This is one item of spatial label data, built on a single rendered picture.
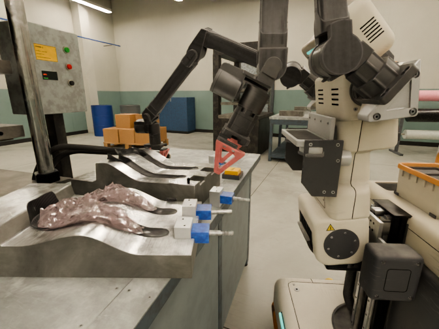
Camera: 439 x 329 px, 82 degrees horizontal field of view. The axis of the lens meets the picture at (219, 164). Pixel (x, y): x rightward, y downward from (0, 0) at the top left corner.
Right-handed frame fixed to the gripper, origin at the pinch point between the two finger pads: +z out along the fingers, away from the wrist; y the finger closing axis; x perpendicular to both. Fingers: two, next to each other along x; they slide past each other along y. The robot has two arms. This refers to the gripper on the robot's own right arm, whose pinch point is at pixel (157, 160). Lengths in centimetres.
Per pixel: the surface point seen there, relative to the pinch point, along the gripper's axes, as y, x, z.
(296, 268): -74, -47, 84
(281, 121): -37, -336, 12
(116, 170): -11.8, 43.5, -8.7
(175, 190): -34, 43, -4
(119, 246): -38, 75, -4
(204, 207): -47, 53, -4
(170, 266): -47, 73, 0
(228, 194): -49, 36, -1
